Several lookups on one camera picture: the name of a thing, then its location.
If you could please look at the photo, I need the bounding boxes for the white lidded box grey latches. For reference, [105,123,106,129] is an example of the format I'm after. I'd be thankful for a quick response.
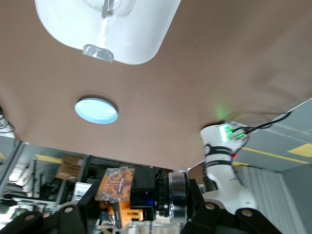
[34,0,182,65]

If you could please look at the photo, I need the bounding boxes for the black base cable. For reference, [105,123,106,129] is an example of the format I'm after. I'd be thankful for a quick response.
[234,109,295,137]

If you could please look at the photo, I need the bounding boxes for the brown table cover sheet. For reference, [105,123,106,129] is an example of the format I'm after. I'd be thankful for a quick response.
[0,0,312,171]

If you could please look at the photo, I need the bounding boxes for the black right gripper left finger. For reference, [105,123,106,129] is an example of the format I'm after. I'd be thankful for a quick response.
[0,180,102,234]

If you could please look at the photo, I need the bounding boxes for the orange and black push-button switch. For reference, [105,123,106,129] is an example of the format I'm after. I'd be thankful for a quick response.
[95,167,191,229]

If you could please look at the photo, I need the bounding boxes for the metal storage shelf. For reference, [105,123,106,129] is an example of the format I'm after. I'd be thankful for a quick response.
[0,141,156,234]

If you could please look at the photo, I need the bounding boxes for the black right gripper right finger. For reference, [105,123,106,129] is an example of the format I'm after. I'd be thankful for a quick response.
[181,179,283,234]

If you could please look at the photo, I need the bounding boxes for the light blue round plate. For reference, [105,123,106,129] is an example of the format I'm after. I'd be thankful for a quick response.
[74,97,119,125]

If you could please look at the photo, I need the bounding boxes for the brown cardboard box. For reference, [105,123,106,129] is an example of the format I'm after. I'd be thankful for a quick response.
[55,154,85,181]

